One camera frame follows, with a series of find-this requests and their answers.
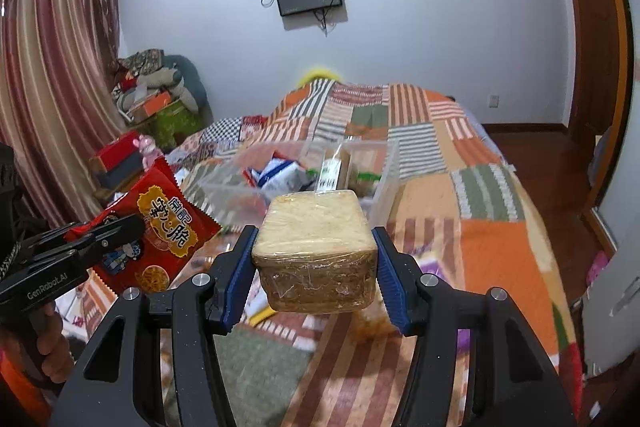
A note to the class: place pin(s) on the dark box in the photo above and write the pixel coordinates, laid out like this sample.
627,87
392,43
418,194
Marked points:
121,173

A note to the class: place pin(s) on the clear bag of cookies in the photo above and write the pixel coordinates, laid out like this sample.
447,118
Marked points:
334,170

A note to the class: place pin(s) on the patchwork striped quilt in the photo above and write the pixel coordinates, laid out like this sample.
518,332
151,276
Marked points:
457,199

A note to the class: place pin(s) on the striped red curtain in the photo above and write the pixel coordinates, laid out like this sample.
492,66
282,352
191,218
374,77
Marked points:
58,61

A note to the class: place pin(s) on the purple wrapped snack bar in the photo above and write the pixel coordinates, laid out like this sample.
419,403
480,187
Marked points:
430,264

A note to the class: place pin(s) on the person's left hand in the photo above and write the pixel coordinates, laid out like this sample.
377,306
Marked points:
58,361

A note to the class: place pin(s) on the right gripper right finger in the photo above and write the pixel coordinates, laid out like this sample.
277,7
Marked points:
512,381

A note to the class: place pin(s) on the wooden door frame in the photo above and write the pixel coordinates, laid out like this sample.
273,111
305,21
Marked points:
602,84

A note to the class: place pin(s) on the white appliance with stickers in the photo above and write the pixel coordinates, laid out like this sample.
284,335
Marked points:
610,309

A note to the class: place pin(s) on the cracker block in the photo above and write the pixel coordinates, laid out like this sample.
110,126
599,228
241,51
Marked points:
315,253

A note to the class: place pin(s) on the yellow object behind bed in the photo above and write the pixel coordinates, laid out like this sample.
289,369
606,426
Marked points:
316,73

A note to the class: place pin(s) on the pink plush toy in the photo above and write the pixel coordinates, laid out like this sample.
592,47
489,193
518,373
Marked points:
147,149

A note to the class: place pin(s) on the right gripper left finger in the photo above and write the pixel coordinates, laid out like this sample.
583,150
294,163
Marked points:
118,380

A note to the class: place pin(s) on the red box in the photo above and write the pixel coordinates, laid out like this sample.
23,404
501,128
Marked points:
113,154

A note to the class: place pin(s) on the orange rice crisp pack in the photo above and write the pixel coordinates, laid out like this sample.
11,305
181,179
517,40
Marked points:
371,322

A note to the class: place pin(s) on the pile of clothes and boxes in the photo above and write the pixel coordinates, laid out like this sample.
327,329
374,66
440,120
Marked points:
161,95

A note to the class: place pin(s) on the red snack bag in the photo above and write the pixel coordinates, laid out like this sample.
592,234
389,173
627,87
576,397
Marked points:
174,230

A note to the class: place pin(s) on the clear plastic storage bin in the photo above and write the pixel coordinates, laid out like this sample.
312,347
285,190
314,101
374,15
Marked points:
238,191

